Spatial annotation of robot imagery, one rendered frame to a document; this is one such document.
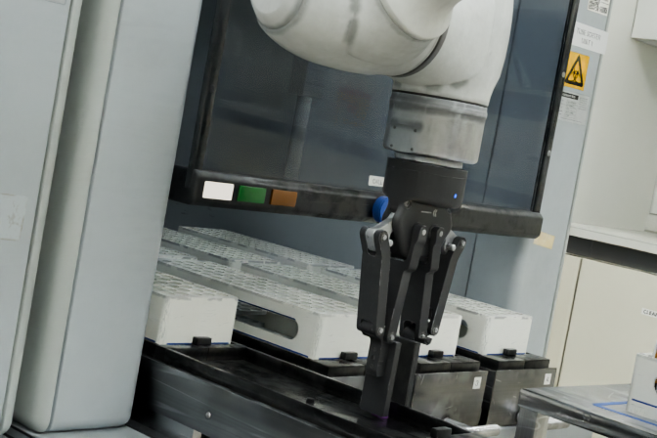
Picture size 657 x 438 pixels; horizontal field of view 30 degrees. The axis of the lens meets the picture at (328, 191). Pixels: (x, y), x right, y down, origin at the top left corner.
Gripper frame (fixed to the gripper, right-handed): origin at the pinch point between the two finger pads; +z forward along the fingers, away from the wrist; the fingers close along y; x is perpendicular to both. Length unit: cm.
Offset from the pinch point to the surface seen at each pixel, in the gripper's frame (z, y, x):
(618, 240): -4, -222, -105
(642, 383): -1.0, -28.9, 10.4
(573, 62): -36, -52, -20
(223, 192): -13.8, 8.5, -17.6
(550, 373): 4.4, -46.6, -11.4
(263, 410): 4.0, 11.3, -4.4
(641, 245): -4, -222, -97
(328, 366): 2.5, -5.0, -12.2
